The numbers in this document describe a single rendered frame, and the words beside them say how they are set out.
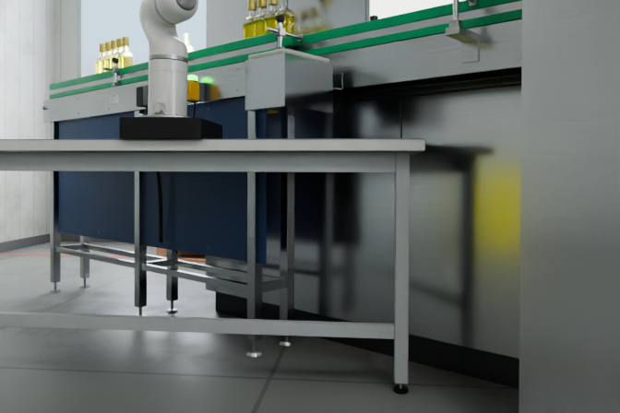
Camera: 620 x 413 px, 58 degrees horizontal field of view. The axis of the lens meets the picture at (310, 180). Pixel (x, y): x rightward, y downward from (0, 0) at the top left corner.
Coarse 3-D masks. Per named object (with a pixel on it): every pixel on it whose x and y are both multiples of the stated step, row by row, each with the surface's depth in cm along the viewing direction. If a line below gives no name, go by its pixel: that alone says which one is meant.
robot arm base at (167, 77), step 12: (156, 60) 170; (168, 60) 170; (156, 72) 170; (168, 72) 170; (180, 72) 172; (156, 84) 170; (168, 84) 170; (180, 84) 172; (156, 96) 170; (168, 96) 170; (180, 96) 172; (156, 108) 168; (168, 108) 170; (180, 108) 172
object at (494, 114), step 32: (224, 0) 252; (256, 0) 238; (224, 32) 252; (352, 96) 205; (384, 96) 196; (416, 96) 187; (448, 96) 179; (480, 96) 172; (512, 96) 166; (320, 128) 215; (352, 128) 205; (384, 128) 196; (416, 128) 187; (448, 128) 179; (480, 128) 172; (512, 128) 166
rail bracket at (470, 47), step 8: (456, 0) 144; (472, 0) 151; (456, 8) 144; (456, 16) 144; (456, 24) 144; (448, 32) 144; (456, 32) 143; (464, 32) 145; (472, 32) 148; (464, 40) 150; (472, 40) 150; (464, 48) 153; (472, 48) 151; (464, 56) 153; (472, 56) 151
